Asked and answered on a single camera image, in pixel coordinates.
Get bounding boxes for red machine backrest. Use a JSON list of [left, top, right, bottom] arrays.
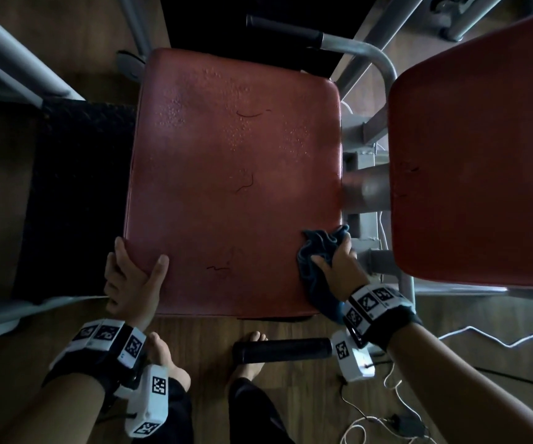
[[388, 9, 533, 290]]

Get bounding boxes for grey wheeled machine frame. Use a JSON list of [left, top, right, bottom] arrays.
[[117, 0, 152, 84]]

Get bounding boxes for red square machine seat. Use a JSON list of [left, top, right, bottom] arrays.
[[123, 47, 345, 319]]

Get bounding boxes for marker wristband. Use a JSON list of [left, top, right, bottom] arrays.
[[42, 318, 148, 403], [342, 284, 424, 352]]

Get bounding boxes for black cable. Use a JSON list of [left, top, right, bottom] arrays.
[[474, 367, 533, 380]]

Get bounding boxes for person's left forearm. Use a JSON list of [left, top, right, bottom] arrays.
[[0, 374, 105, 444]]

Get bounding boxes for blue cleaning cloth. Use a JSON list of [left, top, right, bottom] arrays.
[[296, 224, 353, 324]]

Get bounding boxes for black power adapter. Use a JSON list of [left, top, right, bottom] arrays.
[[388, 413, 427, 438]]

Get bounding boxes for person's left foot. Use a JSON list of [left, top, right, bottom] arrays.
[[146, 331, 192, 393]]

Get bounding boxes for person's dark trousers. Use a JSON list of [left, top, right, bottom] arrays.
[[132, 376, 295, 444]]

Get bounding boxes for black foam grip handle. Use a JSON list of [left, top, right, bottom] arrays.
[[246, 14, 325, 49], [232, 337, 334, 365]]

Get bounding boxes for thin white cable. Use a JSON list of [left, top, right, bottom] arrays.
[[340, 360, 438, 444]]

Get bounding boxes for left marker wristband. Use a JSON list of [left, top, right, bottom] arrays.
[[42, 318, 148, 403]]

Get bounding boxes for person's right forearm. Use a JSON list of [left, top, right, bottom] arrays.
[[386, 323, 533, 444]]

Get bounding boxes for right marker wristband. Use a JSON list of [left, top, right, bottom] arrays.
[[342, 284, 424, 352]]

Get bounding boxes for person's right hand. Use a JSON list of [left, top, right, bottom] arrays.
[[311, 233, 371, 303]]

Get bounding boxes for person's foot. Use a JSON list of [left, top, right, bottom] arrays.
[[146, 331, 192, 393], [227, 331, 269, 389]]

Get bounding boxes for person's right foot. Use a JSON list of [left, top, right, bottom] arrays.
[[227, 331, 269, 389]]

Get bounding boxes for small black diamond plate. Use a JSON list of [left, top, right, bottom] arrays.
[[14, 99, 137, 303]]

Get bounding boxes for silver tubular machine frame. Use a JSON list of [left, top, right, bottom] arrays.
[[0, 0, 533, 347]]

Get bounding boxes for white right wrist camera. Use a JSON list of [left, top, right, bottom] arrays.
[[330, 330, 376, 384]]

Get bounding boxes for person's left hand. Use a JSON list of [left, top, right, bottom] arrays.
[[103, 237, 170, 331]]

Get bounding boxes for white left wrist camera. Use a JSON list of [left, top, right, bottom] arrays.
[[113, 364, 170, 439]]

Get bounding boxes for black weight stack shroud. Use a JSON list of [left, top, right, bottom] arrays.
[[160, 0, 378, 79]]

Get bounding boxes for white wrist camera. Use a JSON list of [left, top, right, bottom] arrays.
[[113, 364, 170, 439], [330, 330, 376, 384]]

